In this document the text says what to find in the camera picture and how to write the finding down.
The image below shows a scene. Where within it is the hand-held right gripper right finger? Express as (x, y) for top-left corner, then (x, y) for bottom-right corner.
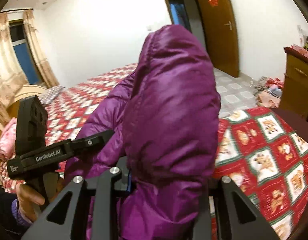
(209, 176), (279, 240)

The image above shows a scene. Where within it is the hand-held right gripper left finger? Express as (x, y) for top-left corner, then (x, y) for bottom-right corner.
(20, 166), (133, 240)

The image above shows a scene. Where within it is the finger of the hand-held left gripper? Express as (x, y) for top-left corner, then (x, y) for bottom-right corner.
(69, 129), (115, 157)

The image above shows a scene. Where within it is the purple down jacket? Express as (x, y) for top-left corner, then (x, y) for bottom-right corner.
(64, 24), (222, 240)

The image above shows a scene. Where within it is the person's left forearm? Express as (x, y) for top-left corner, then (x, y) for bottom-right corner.
(9, 197), (35, 225)

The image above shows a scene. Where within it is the pile of colourful clothes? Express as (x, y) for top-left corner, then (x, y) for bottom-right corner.
(253, 76), (286, 108)

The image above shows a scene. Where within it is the person's left hand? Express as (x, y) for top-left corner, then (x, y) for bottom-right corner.
(16, 171), (65, 222)

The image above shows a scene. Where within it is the pink folded quilt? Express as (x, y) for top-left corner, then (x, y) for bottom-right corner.
(0, 117), (19, 160)

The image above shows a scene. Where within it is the grey patterned pillow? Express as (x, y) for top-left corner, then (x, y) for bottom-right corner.
(40, 85), (67, 105)

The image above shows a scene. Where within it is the red checked printed bedsheet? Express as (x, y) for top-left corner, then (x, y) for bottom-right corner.
(0, 62), (308, 240)

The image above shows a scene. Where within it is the beige floral curtain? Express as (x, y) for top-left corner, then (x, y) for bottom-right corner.
(0, 12), (29, 123)
(22, 9), (60, 88)

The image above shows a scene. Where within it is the window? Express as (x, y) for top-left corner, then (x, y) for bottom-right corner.
(9, 20), (44, 85)

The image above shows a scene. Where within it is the dark brown board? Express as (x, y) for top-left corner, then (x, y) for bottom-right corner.
(270, 107), (308, 155)

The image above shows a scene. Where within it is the brown wooden cabinet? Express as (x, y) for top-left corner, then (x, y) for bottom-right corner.
(279, 46), (308, 120)

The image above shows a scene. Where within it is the brown wooden door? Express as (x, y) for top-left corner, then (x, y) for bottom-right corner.
(195, 0), (241, 78)

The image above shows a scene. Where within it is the red printed box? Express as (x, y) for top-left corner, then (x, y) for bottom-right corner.
(290, 44), (307, 53)

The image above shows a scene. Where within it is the dark door frame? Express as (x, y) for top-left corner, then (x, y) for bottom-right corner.
(158, 0), (207, 55)

